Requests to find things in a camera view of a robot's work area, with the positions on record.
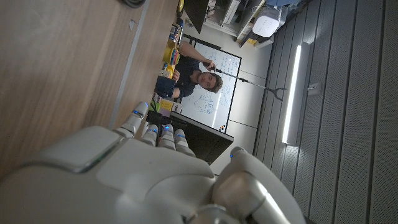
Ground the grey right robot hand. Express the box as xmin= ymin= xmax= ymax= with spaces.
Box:
xmin=0 ymin=101 xmax=307 ymax=224

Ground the black computer monitor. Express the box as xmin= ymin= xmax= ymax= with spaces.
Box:
xmin=146 ymin=110 xmax=234 ymax=166

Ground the white and yellow carton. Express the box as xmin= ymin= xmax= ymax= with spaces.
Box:
xmin=159 ymin=98 xmax=183 ymax=114

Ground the dark blue mug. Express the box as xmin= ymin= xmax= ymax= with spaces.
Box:
xmin=154 ymin=75 xmax=177 ymax=99

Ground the person in dark polo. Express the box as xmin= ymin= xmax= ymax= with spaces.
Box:
xmin=172 ymin=41 xmax=224 ymax=100

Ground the small colourful printed box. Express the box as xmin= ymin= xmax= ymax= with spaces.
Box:
xmin=168 ymin=23 xmax=183 ymax=45

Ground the long black grabber tool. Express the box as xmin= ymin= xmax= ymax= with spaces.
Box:
xmin=202 ymin=61 xmax=287 ymax=102

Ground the black laptop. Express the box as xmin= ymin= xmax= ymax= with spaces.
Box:
xmin=183 ymin=0 xmax=211 ymax=34

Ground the long ceiling light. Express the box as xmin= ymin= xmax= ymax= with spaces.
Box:
xmin=281 ymin=44 xmax=303 ymax=145

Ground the white shelf cabinet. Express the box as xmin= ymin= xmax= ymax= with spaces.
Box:
xmin=203 ymin=0 xmax=275 ymax=49

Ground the white ceiling sensor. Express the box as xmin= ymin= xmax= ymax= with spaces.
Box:
xmin=307 ymin=82 xmax=322 ymax=96

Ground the white perforated device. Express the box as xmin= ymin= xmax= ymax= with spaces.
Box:
xmin=252 ymin=6 xmax=282 ymax=39

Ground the whiteboard with black frame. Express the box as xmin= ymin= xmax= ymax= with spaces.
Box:
xmin=179 ymin=34 xmax=243 ymax=134

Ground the colourful stacking ring toy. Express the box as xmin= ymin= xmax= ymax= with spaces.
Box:
xmin=162 ymin=40 xmax=181 ymax=66

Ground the black coiled Ethernet cable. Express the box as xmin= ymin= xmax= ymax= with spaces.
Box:
xmin=119 ymin=0 xmax=147 ymax=9

